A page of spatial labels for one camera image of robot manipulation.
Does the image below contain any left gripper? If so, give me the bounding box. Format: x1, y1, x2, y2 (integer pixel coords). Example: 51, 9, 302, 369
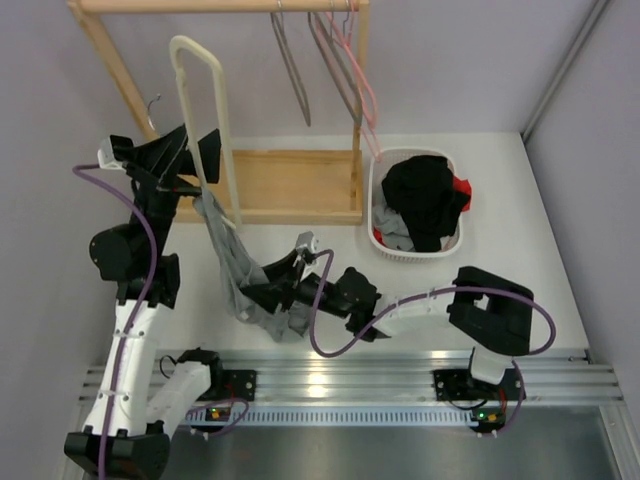
110, 125, 221, 259

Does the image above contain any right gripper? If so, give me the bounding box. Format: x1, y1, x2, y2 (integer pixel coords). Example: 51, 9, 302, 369
241, 251, 352, 320

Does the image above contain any cream hanger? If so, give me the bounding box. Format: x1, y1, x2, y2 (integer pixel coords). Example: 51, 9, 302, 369
146, 34, 245, 231

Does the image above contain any light grey tank top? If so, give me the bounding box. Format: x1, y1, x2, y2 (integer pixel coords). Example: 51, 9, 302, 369
372, 205, 415, 252

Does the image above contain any beige hanger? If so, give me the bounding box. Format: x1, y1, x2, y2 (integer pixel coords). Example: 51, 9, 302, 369
270, 0, 311, 127

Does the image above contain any taupe hanger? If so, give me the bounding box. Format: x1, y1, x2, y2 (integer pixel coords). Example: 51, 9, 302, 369
307, 12, 363, 127

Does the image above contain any black tank top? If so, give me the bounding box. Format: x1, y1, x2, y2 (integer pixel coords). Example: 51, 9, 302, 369
381, 155, 469, 253

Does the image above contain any pink hanger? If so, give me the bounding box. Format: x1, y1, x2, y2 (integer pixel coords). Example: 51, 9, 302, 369
325, 1, 379, 132
326, 1, 383, 163

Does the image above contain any red tank top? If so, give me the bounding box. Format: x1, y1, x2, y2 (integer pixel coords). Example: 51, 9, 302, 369
371, 176, 472, 250

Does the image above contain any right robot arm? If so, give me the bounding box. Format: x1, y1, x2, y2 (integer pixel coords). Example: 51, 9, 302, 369
242, 249, 534, 397

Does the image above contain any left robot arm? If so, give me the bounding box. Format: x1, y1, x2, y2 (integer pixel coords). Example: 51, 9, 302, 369
64, 126, 226, 479

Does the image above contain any wooden clothes rack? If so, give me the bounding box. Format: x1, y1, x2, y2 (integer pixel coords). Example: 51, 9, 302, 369
67, 1, 364, 225

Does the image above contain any white plastic basket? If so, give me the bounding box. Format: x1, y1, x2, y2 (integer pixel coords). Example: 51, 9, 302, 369
365, 147, 465, 263

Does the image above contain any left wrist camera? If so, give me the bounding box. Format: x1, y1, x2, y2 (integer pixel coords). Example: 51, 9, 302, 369
97, 139, 124, 171

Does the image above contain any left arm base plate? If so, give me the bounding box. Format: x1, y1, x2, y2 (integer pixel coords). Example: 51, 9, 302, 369
222, 369, 257, 402

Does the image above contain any slotted cable duct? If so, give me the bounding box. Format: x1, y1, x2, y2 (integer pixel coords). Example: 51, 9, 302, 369
182, 406, 499, 428

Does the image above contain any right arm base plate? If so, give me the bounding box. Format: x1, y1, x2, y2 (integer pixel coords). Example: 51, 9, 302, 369
432, 369, 478, 402

